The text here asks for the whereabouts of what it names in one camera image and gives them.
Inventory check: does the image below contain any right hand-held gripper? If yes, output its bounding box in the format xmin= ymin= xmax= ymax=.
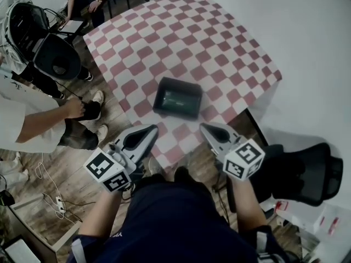
xmin=200 ymin=122 xmax=266 ymax=180

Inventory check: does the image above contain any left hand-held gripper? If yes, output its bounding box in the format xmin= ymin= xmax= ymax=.
xmin=83 ymin=124 xmax=160 ymax=193

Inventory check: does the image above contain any green packet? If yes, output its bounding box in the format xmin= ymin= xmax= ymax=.
xmin=161 ymin=90 xmax=200 ymax=112

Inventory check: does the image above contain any black container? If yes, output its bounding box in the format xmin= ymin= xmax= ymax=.
xmin=152 ymin=77 xmax=203 ymax=119

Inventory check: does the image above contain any person's right forearm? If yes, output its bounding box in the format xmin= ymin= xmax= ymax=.
xmin=227 ymin=174 xmax=269 ymax=231

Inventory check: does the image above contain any person's left forearm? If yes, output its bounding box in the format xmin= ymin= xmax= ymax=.
xmin=78 ymin=186 xmax=132 ymax=239

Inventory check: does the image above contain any person's white shoe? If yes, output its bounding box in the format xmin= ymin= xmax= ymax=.
xmin=148 ymin=156 xmax=167 ymax=176

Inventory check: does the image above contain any black-edged table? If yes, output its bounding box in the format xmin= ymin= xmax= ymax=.
xmin=227 ymin=107 xmax=269 ymax=147

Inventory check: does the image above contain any person's dark blue shirt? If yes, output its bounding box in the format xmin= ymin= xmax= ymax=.
xmin=67 ymin=167 xmax=291 ymax=263

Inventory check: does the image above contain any black mesh office chair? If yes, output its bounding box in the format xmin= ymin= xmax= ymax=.
xmin=246 ymin=142 xmax=344 ymax=207

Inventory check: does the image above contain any red white checkered tablecloth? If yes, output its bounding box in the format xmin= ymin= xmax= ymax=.
xmin=83 ymin=0 xmax=282 ymax=173

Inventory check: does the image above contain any white power strip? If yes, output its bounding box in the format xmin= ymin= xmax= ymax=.
xmin=55 ymin=196 xmax=67 ymax=214

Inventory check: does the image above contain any white box with red label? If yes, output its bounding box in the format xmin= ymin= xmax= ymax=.
xmin=312 ymin=204 xmax=348 ymax=237
xmin=260 ymin=198 xmax=324 ymax=231

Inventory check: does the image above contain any white-framed black office chair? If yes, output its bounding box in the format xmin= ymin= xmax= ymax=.
xmin=4 ymin=1 xmax=82 ymax=81

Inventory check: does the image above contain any white tablet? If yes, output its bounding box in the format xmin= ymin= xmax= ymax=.
xmin=58 ymin=19 xmax=84 ymax=34

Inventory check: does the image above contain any wooden shelf with white edge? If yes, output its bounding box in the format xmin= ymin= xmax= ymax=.
xmin=8 ymin=195 xmax=83 ymax=263

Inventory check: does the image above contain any grey laptop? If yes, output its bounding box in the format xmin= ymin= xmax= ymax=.
xmin=1 ymin=237 xmax=35 ymax=263

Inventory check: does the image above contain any bundle of black cables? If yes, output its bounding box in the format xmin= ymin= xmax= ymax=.
xmin=211 ymin=171 xmax=231 ymax=226

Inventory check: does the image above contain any thin black cable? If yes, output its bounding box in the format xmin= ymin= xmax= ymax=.
xmin=54 ymin=78 xmax=83 ymax=100

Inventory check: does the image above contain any white cable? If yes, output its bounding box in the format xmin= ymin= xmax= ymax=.
xmin=35 ymin=152 xmax=83 ymax=225

